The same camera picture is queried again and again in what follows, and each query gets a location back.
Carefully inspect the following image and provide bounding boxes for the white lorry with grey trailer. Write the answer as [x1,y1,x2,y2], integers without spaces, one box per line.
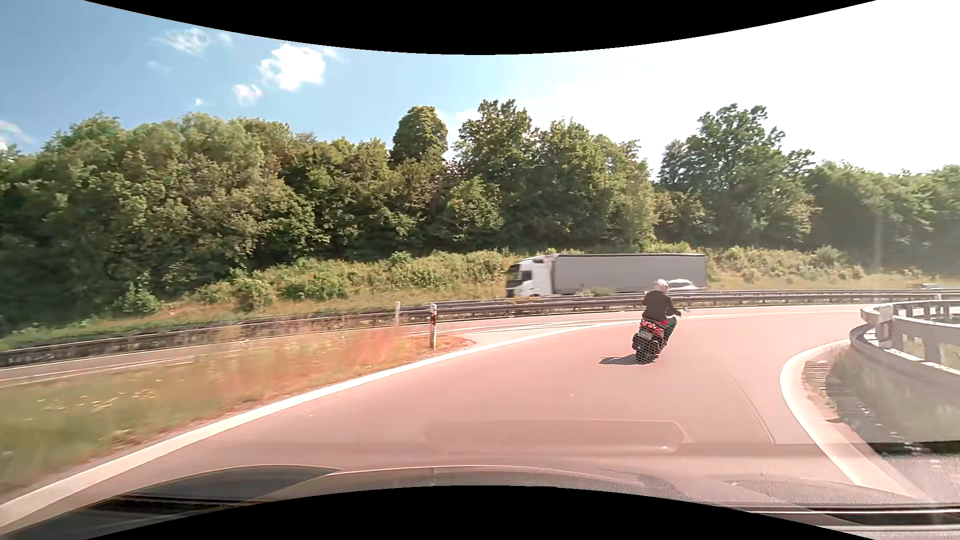
[504,252,709,299]

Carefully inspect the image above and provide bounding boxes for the grass bank with bushes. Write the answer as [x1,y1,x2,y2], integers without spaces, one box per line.
[0,241,960,351]

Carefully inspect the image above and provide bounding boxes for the grey asphalt road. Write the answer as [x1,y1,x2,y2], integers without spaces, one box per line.
[0,288,960,538]

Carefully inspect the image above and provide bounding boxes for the person on motorcycle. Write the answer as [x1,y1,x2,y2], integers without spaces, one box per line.
[631,279,684,366]

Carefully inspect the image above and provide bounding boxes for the wood of green trees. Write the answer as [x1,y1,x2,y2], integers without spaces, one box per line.
[0,99,960,336]

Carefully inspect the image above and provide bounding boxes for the car's own bonnet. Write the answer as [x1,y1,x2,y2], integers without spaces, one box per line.
[0,463,960,540]

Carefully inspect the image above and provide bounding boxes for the road markings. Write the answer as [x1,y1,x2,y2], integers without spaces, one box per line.
[0,303,931,531]

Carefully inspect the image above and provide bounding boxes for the dry grass verge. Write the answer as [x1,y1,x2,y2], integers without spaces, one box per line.
[0,324,475,498]

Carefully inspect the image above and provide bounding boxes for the long grey guard rail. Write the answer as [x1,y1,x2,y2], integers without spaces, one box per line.
[0,288,960,369]

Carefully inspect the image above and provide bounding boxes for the curved grey guard rail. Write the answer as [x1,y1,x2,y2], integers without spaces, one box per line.
[849,297,960,444]

